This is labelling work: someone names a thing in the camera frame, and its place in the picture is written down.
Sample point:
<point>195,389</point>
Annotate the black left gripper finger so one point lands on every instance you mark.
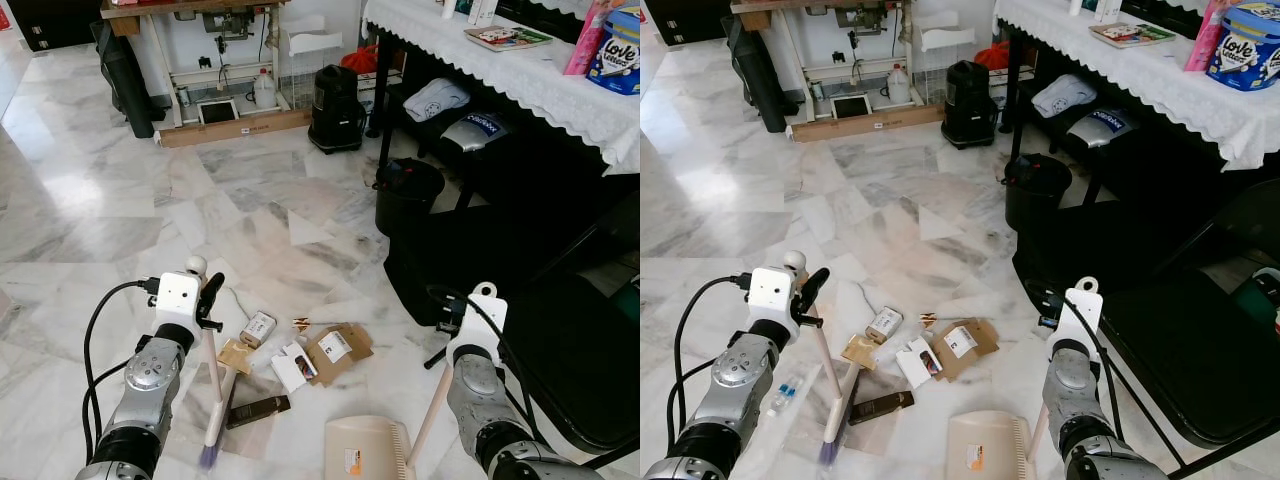
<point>812,288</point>
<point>211,292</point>

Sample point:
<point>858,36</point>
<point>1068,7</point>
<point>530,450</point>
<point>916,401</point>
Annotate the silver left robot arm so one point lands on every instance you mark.
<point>150,385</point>
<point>735,385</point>

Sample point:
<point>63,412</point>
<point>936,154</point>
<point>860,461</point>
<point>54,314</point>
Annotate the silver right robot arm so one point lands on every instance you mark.
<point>480,400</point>
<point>1070,390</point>

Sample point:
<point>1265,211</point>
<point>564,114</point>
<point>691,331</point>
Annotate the black floor appliance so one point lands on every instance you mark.
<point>970,105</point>
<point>336,110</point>

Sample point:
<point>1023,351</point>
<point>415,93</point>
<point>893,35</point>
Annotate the brown cardboard with white label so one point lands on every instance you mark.
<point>350,345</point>
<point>978,340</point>

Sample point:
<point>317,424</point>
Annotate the clear plastic vial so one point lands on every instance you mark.
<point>785,393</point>

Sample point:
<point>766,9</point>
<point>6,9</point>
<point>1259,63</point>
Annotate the white carton with dark print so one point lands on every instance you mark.
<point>292,368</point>
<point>917,363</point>

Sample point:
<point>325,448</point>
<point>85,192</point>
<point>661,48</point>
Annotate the black round waste bin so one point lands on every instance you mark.
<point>408,200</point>
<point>1036,195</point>

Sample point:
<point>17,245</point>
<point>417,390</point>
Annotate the black folding chair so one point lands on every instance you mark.
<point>1190,350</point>
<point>570,350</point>

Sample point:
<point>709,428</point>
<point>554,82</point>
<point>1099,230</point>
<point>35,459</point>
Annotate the long flat cardboard box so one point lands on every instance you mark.
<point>235,128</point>
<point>870,123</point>

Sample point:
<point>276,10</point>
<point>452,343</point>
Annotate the teal green container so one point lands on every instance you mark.
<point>1255,300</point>
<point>628,300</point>

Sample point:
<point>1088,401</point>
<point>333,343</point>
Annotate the grey printed bag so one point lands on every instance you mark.
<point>475,130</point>
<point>1100,127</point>

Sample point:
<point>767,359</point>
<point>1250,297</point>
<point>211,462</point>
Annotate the white plastic jug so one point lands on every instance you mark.
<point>899,87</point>
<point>265,92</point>

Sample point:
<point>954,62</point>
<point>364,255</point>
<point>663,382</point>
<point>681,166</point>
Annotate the white soft pillow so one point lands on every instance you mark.
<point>435,98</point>
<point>1063,95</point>

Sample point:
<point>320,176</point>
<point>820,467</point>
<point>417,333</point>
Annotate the black rolled bag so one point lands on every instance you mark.
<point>758,75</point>
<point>125,80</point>

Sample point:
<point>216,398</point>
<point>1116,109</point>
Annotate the table with white lace cloth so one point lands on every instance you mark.
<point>1160,85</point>
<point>530,90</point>

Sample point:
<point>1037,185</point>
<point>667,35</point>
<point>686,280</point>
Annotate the white sewing machine table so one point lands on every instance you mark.
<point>165,40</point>
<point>800,35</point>

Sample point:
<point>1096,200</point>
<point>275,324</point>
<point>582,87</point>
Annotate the red cloth bundle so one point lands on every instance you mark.
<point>362,60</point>
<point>995,55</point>

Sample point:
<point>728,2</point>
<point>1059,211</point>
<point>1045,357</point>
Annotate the colourful flat book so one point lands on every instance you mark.
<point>1132,34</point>
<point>508,38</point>

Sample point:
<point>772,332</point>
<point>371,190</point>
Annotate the black low cabinet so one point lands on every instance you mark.
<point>50,20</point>
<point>690,18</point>

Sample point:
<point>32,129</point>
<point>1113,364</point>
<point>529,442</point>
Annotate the pink carton box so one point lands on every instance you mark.
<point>585,40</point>
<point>1205,40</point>

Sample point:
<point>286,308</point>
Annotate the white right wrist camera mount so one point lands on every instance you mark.
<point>482,330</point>
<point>1080,322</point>

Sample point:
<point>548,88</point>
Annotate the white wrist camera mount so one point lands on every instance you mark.
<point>177,298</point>
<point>773,292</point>
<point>1080,322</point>
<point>482,330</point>

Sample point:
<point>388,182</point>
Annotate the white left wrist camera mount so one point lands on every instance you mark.
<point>177,298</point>
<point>773,292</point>

